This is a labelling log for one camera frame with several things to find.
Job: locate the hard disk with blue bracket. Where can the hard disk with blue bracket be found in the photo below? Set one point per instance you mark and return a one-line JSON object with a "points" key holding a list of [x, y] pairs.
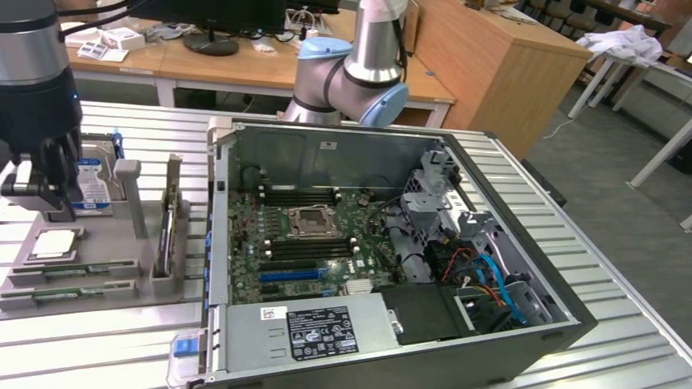
{"points": [[97, 182]]}

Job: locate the grey power supply unit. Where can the grey power supply unit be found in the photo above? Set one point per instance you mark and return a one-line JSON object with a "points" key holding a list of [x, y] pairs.
{"points": [[248, 336]]}

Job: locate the small silver heat sink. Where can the small silver heat sink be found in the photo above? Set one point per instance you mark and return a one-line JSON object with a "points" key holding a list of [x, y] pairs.
{"points": [[359, 286]]}

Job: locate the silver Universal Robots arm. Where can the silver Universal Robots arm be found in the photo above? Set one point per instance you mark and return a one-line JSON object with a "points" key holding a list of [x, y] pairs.
{"points": [[373, 48]]}

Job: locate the wooden desk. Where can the wooden desk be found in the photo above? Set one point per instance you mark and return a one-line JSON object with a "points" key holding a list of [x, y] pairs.
{"points": [[227, 69]]}

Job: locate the wooden cabinet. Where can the wooden cabinet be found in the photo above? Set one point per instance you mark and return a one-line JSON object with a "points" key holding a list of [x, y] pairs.
{"points": [[487, 73]]}

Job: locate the graphics card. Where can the graphics card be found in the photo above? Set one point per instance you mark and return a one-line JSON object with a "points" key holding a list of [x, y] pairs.
{"points": [[169, 227]]}

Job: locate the long black expansion slot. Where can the long black expansion slot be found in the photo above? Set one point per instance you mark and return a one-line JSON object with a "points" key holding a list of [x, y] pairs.
{"points": [[289, 267]]}

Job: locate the grey parts rack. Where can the grey parts rack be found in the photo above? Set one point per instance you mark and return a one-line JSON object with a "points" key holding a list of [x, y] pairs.
{"points": [[108, 247]]}

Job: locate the green RAM stick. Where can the green RAM stick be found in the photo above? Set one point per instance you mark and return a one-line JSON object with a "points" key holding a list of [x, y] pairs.
{"points": [[76, 291], [81, 269]]}

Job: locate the blue expansion slot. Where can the blue expansion slot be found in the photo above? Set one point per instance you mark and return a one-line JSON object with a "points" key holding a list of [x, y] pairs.
{"points": [[289, 277]]}

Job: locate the black computer monitor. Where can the black computer monitor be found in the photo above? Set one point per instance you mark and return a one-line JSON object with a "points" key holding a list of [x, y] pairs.
{"points": [[216, 16]]}

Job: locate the black RAM slot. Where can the black RAM slot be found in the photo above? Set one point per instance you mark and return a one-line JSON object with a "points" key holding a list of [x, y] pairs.
{"points": [[313, 256], [300, 193], [300, 188], [312, 251], [301, 202], [300, 197], [312, 246], [311, 242]]}

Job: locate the metal disk bay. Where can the metal disk bay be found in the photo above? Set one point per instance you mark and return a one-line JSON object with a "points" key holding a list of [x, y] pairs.
{"points": [[427, 206]]}

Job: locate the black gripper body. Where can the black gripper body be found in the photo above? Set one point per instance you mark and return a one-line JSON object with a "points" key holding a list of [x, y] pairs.
{"points": [[37, 113]]}

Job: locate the CPU socket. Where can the CPU socket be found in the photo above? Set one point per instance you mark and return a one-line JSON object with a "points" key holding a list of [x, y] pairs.
{"points": [[312, 222]]}

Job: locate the short black expansion slot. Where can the short black expansion slot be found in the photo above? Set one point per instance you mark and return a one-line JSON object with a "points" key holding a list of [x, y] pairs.
{"points": [[276, 288]]}

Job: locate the silver CPU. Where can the silver CPU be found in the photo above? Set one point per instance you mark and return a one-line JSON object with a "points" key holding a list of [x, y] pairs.
{"points": [[52, 245]]}

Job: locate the green motherboard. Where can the green motherboard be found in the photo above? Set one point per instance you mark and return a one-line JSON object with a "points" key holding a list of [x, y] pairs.
{"points": [[373, 263]]}

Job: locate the white cardboard box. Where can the white cardboard box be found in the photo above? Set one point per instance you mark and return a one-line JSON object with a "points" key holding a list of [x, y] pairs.
{"points": [[121, 38]]}

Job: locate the open black PC case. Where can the open black PC case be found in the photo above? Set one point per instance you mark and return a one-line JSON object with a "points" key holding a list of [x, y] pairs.
{"points": [[540, 259]]}

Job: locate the black plastic fan shroud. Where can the black plastic fan shroud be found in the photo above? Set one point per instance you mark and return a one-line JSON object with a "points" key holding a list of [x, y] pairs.
{"points": [[416, 312]]}

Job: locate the white table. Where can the white table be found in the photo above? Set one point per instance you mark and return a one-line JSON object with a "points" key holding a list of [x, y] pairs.
{"points": [[664, 121]]}

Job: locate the white cloth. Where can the white cloth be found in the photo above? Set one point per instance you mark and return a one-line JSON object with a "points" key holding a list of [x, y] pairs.
{"points": [[627, 44]]}

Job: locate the blue case latch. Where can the blue case latch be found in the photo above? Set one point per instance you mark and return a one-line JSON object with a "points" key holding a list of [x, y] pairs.
{"points": [[181, 347]]}

